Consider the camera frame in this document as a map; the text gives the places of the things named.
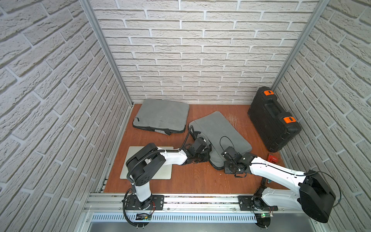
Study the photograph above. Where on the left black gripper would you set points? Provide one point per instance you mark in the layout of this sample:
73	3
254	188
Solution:
203	138

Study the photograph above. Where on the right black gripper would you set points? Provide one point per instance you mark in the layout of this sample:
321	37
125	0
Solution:
226	169

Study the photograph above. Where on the grey laptop bag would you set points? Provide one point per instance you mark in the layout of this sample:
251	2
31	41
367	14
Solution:
162	116
220	134

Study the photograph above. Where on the silver apple laptop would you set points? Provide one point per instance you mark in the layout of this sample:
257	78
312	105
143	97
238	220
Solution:
164	173

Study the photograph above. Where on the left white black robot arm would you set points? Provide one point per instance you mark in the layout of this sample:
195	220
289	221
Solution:
143	166

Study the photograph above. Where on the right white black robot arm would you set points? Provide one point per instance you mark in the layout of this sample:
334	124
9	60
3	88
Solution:
306	191

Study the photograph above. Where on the red black pipe wrench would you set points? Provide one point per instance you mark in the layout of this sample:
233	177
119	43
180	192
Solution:
272	159

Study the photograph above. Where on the black tool case orange latches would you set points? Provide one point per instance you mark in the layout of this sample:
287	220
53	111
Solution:
275	126

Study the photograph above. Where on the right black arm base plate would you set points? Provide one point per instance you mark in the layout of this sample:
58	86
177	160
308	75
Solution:
246	203

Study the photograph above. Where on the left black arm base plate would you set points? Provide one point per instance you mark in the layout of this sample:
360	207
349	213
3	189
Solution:
155	202

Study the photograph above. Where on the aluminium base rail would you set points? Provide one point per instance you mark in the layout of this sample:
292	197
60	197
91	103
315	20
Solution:
191	203

